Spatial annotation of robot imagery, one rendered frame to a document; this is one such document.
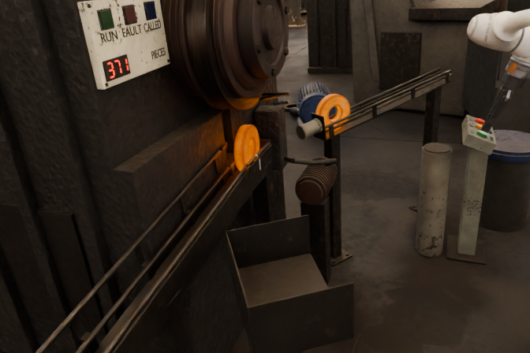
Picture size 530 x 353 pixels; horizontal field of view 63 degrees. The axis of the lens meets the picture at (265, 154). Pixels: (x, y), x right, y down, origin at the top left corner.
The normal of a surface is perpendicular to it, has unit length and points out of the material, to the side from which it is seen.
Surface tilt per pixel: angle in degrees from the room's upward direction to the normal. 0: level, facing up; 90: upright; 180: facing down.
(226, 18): 76
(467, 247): 90
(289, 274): 5
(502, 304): 0
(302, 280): 5
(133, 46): 90
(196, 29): 82
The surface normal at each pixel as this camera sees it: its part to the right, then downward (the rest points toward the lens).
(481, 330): -0.07, -0.91
